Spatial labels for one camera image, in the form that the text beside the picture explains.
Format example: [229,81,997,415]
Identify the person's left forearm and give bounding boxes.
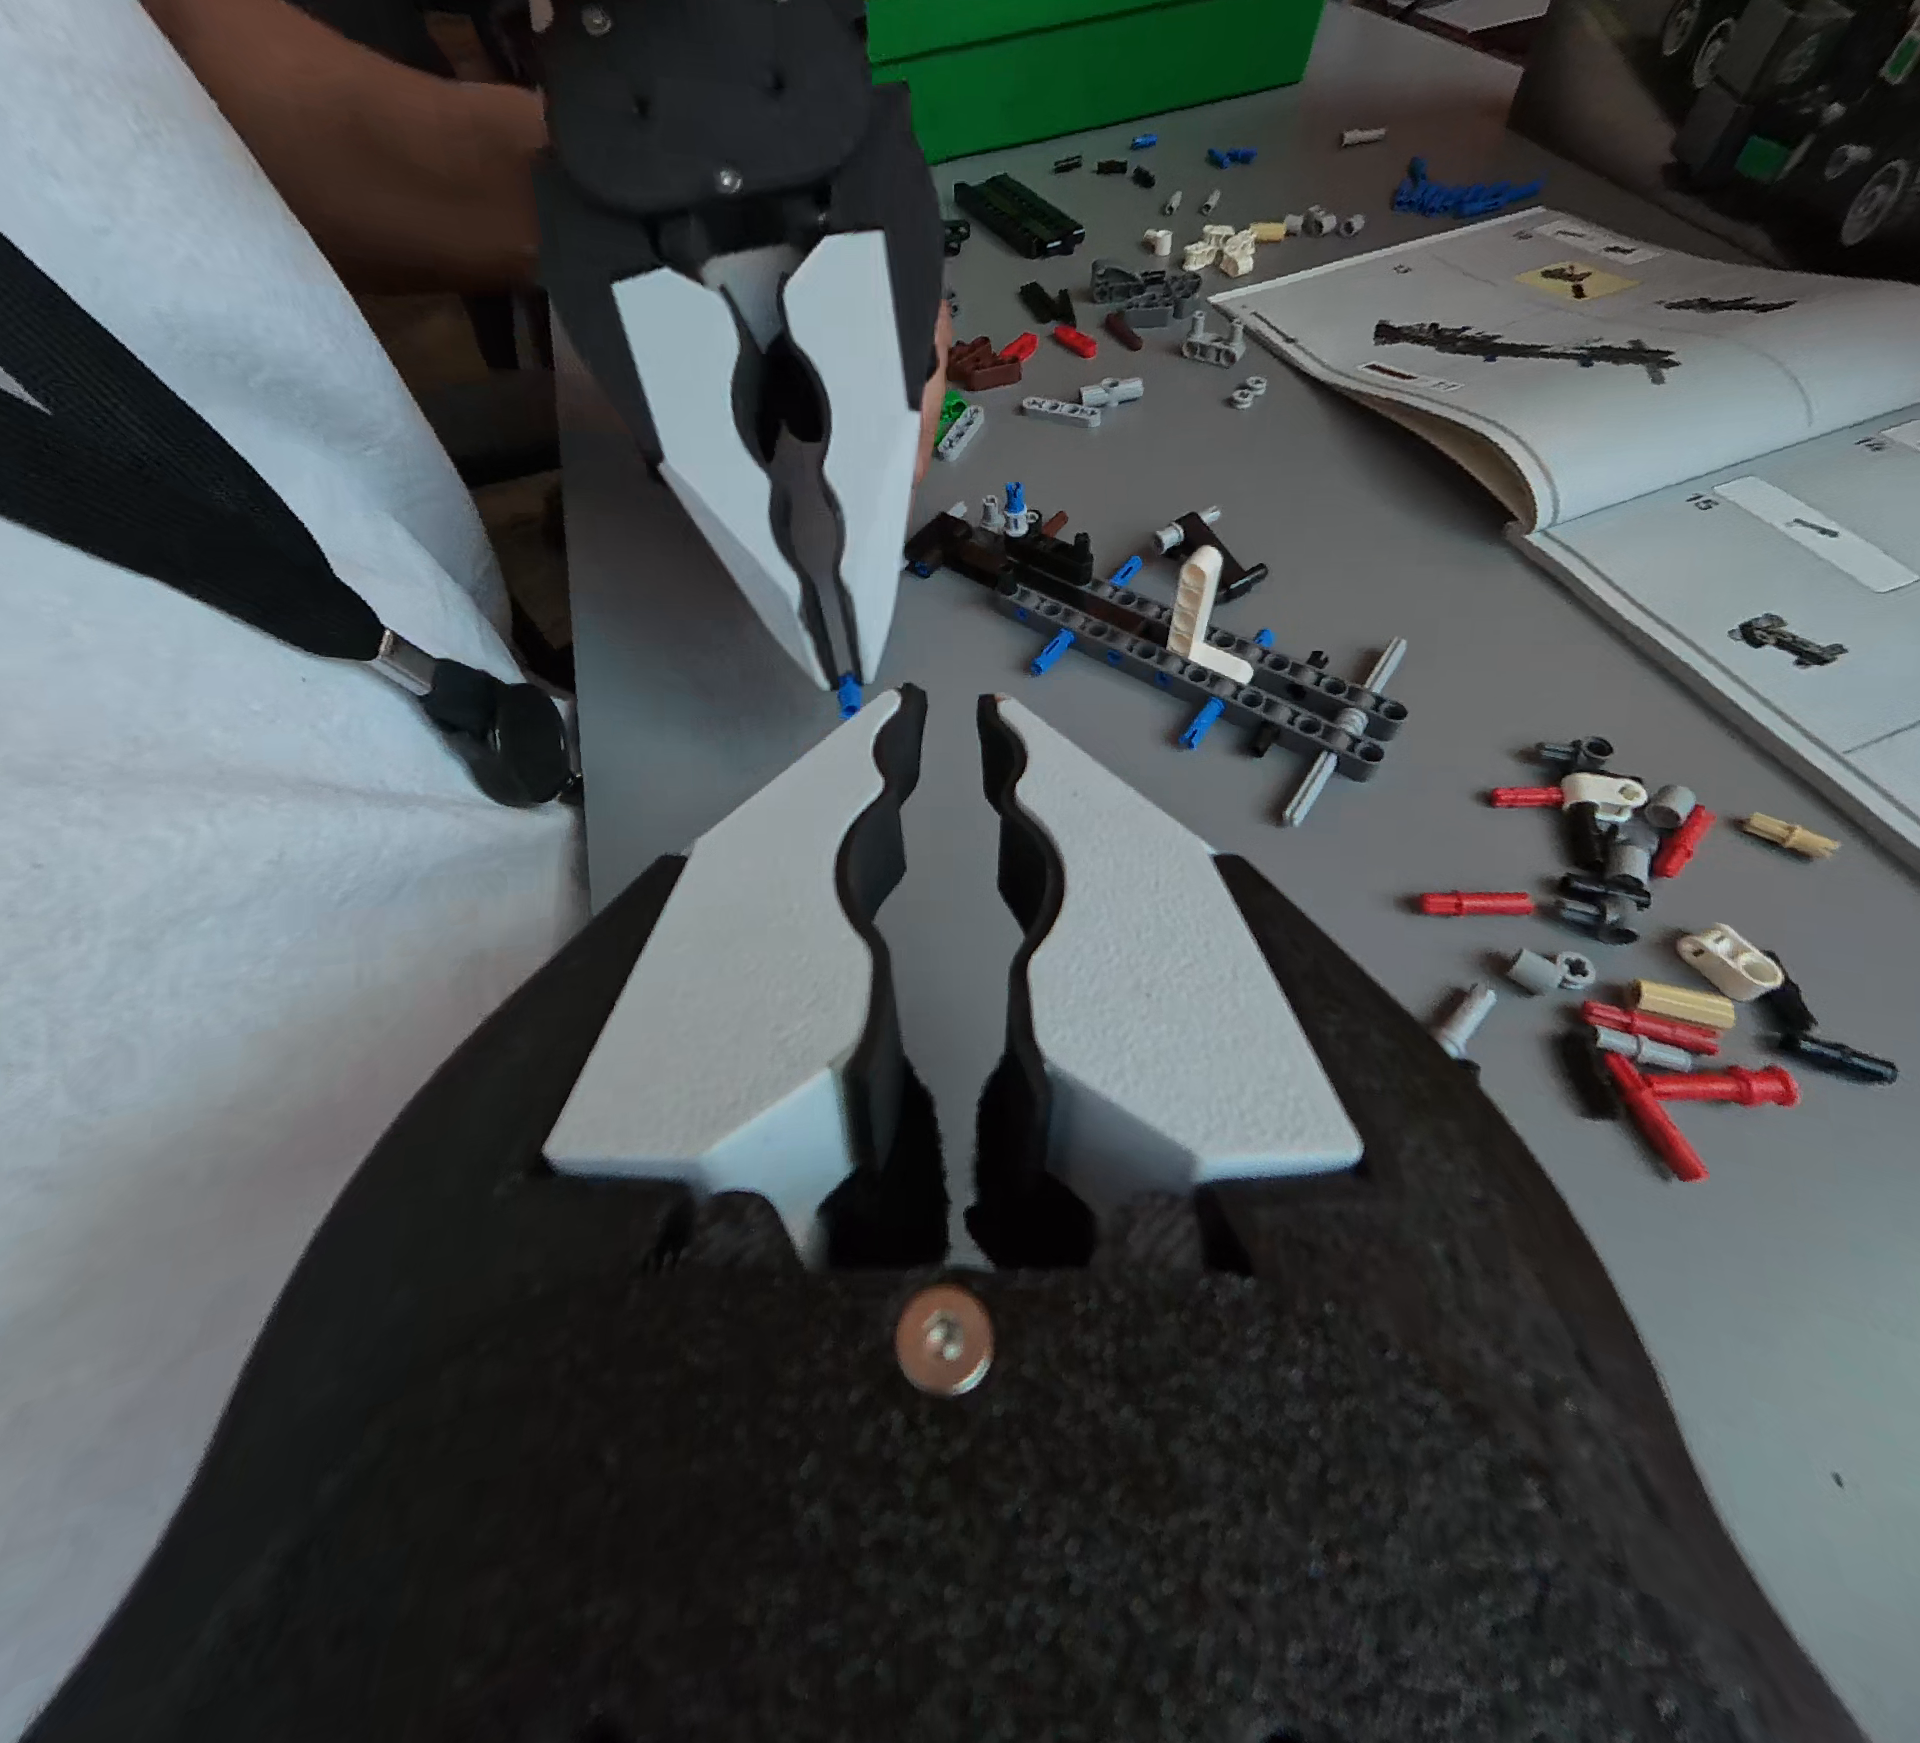
[133,0,555,293]

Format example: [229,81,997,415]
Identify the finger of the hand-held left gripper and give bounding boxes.
[609,256,852,691]
[779,229,927,682]

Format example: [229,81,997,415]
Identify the scattered mixed lego pieces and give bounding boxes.
[938,127,1390,461]

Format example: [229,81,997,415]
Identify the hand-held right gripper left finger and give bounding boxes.
[543,682,950,1266]

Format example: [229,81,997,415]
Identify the person's left hand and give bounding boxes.
[910,299,956,486]

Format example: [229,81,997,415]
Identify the lego instruction booklet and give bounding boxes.
[1207,204,1920,876]

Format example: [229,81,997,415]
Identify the black harness strap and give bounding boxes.
[0,234,578,809]

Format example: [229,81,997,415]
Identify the pile of blue lego pins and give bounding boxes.
[1387,157,1546,219]

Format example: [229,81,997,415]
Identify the cluster of lego pins connectors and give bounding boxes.
[1417,731,1903,1187]

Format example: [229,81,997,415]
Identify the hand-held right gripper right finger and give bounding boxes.
[963,692,1363,1264]

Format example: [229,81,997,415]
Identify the grey lego beam chassis assembly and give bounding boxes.
[904,484,1412,830]

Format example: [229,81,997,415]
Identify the lego set cardboard box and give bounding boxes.
[1506,0,1920,282]

